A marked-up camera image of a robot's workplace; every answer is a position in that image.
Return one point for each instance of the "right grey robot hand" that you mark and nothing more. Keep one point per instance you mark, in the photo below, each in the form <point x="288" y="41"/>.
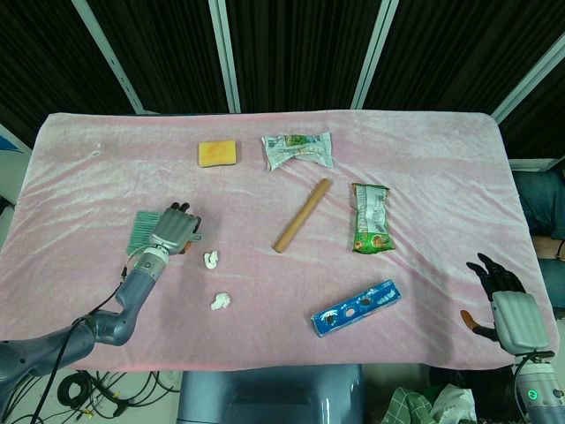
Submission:
<point x="521" y="320"/>

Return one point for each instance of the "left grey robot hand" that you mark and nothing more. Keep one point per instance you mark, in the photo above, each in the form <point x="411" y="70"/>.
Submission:
<point x="174" y="227"/>

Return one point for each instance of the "green hand brush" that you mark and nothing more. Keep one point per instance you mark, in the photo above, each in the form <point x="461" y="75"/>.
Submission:
<point x="139" y="229"/>

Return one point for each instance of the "white paper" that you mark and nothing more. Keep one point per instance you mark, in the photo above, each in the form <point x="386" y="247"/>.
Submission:
<point x="220" y="302"/>
<point x="211" y="259"/>

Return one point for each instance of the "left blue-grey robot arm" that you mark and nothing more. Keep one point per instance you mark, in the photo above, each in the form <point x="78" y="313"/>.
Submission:
<point x="137" y="282"/>

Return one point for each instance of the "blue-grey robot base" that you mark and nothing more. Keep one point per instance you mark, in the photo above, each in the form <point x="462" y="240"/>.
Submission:
<point x="269" y="397"/>

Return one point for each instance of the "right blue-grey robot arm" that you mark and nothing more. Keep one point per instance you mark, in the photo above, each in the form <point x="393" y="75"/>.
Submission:
<point x="536" y="397"/>

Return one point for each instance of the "yellow sponge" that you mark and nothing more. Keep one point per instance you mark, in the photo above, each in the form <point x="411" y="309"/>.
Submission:
<point x="218" y="153"/>

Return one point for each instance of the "white crumpled bag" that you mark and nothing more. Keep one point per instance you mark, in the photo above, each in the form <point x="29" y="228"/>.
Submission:
<point x="452" y="404"/>

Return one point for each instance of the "pink velvet tablecloth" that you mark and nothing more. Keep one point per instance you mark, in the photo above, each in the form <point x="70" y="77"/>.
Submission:
<point x="273" y="287"/>

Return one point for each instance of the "wooden rolling pin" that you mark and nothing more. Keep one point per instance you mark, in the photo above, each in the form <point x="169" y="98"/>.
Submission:
<point x="301" y="215"/>

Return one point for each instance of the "green checked cloth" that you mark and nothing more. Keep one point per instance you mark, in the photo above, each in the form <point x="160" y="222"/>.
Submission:
<point x="406" y="408"/>

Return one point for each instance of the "crumpled silver snack wrapper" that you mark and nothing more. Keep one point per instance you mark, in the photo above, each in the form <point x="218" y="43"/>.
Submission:
<point x="298" y="150"/>

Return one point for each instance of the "blue Oreo cookie box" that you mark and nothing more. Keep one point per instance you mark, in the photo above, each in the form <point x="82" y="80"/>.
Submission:
<point x="355" y="311"/>

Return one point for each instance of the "green snack bag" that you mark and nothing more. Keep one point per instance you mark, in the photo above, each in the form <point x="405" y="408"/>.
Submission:
<point x="371" y="221"/>

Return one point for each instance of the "blue white board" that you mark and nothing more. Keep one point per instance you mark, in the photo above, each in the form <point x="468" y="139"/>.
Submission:
<point x="11" y="140"/>

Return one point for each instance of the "black curtain backdrop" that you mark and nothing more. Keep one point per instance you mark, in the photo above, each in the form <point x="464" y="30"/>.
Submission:
<point x="300" y="53"/>

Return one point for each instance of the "white frame post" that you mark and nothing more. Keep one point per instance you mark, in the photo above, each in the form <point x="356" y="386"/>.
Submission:
<point x="225" y="57"/>
<point x="110" y="57"/>
<point x="375" y="53"/>
<point x="529" y="84"/>

